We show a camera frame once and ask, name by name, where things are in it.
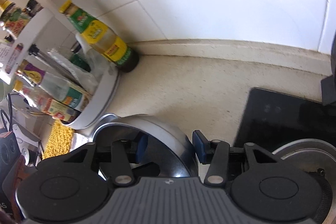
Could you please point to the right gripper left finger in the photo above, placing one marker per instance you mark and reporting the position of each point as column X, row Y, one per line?
column 123, row 153

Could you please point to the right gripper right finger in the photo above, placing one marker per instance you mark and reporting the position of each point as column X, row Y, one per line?
column 214, row 153

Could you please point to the large steel bowl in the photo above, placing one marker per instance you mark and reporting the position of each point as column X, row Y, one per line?
column 167, row 145

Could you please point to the white towel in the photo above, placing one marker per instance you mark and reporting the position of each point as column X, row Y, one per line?
column 79, row 140

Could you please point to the black gas stove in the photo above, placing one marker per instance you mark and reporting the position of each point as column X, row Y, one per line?
column 272, row 119

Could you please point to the yellow chenille mat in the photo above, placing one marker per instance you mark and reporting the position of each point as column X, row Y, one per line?
column 59, row 141

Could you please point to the white round turntable tray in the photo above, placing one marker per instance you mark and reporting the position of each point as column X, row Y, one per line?
column 107, row 76

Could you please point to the yellow label vinegar bottle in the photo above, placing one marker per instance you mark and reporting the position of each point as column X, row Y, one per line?
column 45, row 102

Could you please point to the clear plastic bag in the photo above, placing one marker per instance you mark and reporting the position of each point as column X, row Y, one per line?
column 88, row 71

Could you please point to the steel pot lid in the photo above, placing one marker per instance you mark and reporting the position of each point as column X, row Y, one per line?
column 313, row 155

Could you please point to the dark bottle yellow label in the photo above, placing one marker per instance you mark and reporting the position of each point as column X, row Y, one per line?
column 100, row 37

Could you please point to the white upper tray tier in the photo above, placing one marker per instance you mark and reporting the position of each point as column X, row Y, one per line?
column 13, row 56

